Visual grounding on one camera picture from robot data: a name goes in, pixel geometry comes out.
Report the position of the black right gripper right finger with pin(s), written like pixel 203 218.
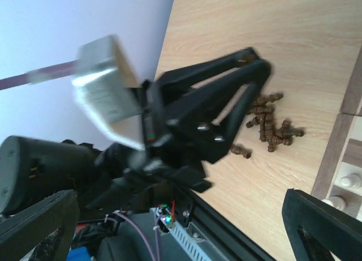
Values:
pixel 317 231

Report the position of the pile of dark chess pieces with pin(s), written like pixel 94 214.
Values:
pixel 264 116

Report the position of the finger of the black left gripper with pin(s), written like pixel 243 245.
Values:
pixel 173 84

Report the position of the black enclosure frame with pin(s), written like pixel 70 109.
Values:
pixel 210 233

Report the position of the wooden chessboard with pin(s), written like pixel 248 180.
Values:
pixel 338 181

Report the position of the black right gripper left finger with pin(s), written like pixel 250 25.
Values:
pixel 21 233

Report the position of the light blue cable duct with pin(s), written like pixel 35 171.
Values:
pixel 179 243

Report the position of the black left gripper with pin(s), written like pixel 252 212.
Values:
pixel 209 116

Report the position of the lone dark chess piece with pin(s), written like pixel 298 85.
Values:
pixel 240 150

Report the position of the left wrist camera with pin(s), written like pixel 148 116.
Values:
pixel 103 84

